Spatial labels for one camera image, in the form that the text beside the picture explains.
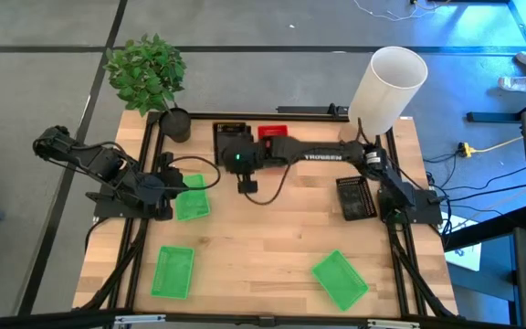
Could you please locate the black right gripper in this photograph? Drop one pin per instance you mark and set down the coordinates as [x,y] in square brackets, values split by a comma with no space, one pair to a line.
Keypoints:
[240,157]

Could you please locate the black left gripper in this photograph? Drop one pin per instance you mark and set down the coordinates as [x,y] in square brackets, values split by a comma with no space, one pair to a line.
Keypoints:
[151,189]

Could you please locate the green plastic mesh basket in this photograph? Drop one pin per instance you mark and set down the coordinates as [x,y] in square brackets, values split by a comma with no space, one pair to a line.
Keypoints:
[172,273]
[339,280]
[196,203]

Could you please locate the red plastic mesh basket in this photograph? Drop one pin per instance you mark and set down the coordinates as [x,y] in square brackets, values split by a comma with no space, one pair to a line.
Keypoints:
[272,131]

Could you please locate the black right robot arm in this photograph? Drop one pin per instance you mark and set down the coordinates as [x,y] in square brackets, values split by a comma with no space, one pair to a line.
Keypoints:
[327,153]

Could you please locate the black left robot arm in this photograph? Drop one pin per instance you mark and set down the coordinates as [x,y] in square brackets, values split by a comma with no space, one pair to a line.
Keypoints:
[98,164]

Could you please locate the black plant pot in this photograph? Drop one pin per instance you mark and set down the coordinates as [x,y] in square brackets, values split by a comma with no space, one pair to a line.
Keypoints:
[175,125]

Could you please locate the green artificial plant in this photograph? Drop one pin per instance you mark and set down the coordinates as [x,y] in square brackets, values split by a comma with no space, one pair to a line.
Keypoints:
[146,75]

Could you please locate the black bottom rig bar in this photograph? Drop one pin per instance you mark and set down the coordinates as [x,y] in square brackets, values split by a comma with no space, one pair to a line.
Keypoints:
[39,320]

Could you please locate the white paper sheet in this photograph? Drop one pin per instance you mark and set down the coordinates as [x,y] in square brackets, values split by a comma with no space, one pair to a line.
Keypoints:
[468,256]

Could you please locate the black diagonal beam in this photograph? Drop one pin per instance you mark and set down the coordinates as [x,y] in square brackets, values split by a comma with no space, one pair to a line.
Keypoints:
[487,228]

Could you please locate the black desk foot bar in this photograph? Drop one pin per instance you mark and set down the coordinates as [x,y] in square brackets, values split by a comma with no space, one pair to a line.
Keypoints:
[496,117]

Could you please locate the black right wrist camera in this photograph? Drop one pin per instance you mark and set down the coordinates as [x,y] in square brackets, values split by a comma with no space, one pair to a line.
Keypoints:
[247,185]

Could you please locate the black aluminium table frame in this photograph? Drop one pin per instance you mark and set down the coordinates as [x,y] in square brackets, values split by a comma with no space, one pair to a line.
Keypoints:
[245,116]

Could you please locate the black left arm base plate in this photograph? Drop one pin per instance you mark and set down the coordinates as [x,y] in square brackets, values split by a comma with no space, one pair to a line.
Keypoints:
[108,211]

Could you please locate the black bracket bar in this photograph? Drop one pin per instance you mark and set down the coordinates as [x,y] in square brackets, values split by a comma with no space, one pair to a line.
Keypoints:
[308,110]

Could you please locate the silver metal bracket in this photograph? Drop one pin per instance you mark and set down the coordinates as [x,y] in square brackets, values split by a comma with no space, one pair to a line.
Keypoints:
[139,319]
[393,324]

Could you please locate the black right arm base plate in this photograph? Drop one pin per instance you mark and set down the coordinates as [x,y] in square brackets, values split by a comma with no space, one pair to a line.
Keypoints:
[427,210]

